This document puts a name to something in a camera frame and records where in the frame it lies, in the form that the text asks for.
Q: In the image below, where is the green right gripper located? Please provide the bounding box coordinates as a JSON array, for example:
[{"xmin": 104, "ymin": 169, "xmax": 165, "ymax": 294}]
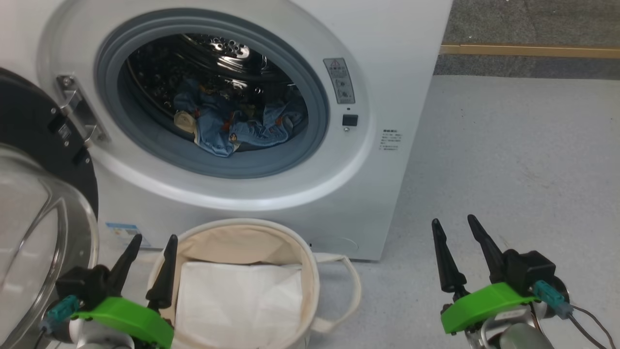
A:
[{"xmin": 431, "ymin": 214, "xmax": 554, "ymax": 349}]

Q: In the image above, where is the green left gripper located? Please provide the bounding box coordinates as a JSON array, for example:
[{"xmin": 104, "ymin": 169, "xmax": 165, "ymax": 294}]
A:
[{"xmin": 67, "ymin": 234, "xmax": 179, "ymax": 349}]

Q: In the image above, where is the blue patterned garment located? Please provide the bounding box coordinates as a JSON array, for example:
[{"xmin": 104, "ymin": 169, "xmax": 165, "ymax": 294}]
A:
[{"xmin": 173, "ymin": 78, "xmax": 309, "ymax": 158}]

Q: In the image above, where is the round black glass washer door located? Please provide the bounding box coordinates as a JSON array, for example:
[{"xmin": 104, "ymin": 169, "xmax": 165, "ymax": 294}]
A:
[{"xmin": 0, "ymin": 68, "xmax": 100, "ymax": 349}]

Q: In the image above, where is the cream fabric laundry basket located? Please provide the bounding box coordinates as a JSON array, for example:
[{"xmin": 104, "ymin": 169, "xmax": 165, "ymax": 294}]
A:
[{"xmin": 128, "ymin": 218, "xmax": 362, "ymax": 349}]

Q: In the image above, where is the white front-load washing machine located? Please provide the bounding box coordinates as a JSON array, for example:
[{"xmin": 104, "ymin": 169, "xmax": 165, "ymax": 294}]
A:
[{"xmin": 0, "ymin": 0, "xmax": 453, "ymax": 262}]

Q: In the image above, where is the metal door hinge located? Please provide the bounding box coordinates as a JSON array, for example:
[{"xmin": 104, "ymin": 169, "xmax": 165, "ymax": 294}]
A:
[{"xmin": 56, "ymin": 75, "xmax": 109, "ymax": 146}]

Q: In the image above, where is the blue energy label sticker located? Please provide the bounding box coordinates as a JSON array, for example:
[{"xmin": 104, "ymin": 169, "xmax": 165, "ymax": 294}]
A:
[{"xmin": 105, "ymin": 222, "xmax": 151, "ymax": 249}]

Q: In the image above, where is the white flat pad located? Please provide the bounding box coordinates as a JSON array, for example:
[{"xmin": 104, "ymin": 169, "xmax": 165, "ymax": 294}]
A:
[{"xmin": 174, "ymin": 261, "xmax": 303, "ymax": 349}]

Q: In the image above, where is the grey warning label sticker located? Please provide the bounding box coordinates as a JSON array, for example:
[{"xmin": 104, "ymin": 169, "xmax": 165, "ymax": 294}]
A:
[{"xmin": 324, "ymin": 58, "xmax": 356, "ymax": 105}]

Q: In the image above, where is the teal right cable connector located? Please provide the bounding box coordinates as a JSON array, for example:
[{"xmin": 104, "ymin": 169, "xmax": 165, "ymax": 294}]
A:
[{"xmin": 533, "ymin": 280, "xmax": 574, "ymax": 319}]

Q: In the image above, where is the teal cable connector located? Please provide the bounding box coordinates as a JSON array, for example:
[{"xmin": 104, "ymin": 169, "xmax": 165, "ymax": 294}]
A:
[
  {"xmin": 533, "ymin": 280, "xmax": 574, "ymax": 319},
  {"xmin": 40, "ymin": 296, "xmax": 80, "ymax": 335}
]

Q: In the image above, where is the teal left cable connector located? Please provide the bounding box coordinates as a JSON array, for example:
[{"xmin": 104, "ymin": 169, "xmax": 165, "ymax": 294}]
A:
[{"xmin": 40, "ymin": 296, "xmax": 80, "ymax": 335}]

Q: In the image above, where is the thin black right cable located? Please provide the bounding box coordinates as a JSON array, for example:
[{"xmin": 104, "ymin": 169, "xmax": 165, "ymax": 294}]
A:
[{"xmin": 569, "ymin": 305, "xmax": 617, "ymax": 349}]

